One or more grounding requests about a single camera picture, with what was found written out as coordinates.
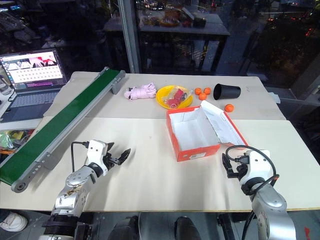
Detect pink cloth bundle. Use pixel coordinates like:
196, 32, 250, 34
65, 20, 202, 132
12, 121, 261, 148
124, 82, 158, 102

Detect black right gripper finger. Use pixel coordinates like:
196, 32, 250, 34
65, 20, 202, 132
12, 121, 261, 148
221, 153, 232, 172
225, 166, 239, 179

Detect grey open laptop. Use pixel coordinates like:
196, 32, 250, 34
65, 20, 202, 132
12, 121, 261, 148
0, 48, 69, 124

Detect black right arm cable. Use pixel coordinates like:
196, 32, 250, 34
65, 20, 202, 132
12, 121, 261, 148
225, 145, 280, 186

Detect colourful clutter pile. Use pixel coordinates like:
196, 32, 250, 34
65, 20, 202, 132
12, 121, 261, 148
0, 129, 36, 156

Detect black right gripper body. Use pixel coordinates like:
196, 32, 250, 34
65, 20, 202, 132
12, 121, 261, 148
232, 159, 249, 180

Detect white sneaker on floor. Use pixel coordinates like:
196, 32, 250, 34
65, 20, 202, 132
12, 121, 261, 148
0, 210, 29, 233

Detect orange shoe box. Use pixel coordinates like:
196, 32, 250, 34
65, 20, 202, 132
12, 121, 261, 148
165, 100, 249, 163

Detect white paper scrap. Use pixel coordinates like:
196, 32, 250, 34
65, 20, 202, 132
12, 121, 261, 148
268, 91, 281, 104

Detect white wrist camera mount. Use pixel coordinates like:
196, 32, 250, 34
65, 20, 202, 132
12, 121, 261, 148
86, 139, 109, 176
238, 149, 274, 186

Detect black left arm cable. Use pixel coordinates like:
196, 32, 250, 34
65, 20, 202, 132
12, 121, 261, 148
70, 141, 90, 174

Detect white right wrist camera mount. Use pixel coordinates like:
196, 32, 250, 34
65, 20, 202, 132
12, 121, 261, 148
238, 149, 274, 186

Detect black plastic cup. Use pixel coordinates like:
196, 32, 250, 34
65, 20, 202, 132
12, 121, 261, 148
212, 83, 242, 101

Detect grey window frame post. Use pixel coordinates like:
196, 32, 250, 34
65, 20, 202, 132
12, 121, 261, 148
117, 0, 141, 74

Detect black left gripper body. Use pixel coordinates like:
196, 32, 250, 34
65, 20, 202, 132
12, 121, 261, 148
102, 150, 123, 169

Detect yellow round plate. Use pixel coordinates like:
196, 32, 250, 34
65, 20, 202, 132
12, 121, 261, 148
155, 84, 194, 110

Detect black box on background table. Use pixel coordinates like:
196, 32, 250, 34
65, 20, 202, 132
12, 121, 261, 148
192, 17, 207, 28

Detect green conveyor belt grey frame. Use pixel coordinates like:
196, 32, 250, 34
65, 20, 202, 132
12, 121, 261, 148
0, 66, 126, 194

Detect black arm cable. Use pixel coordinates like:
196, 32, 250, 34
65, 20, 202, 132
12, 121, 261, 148
225, 145, 280, 186
70, 141, 90, 174

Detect red items in clear bag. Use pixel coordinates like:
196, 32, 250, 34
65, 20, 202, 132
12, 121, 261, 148
162, 88, 194, 109

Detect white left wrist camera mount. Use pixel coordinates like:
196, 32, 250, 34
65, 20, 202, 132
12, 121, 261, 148
86, 139, 109, 176

